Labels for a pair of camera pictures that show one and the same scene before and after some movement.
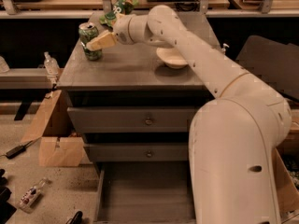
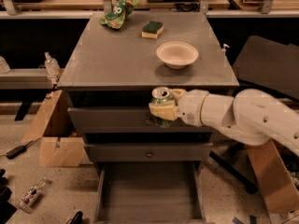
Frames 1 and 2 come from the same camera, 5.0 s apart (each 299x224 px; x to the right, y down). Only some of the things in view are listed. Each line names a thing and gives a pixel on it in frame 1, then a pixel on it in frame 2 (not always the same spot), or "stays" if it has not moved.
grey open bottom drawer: x=145 y=192 stays
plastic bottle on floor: x=32 y=195 stays
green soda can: x=86 y=32 -> x=160 y=95
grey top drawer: x=132 y=119 stays
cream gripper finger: x=106 y=39 -> x=167 y=111
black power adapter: x=14 y=152 stays
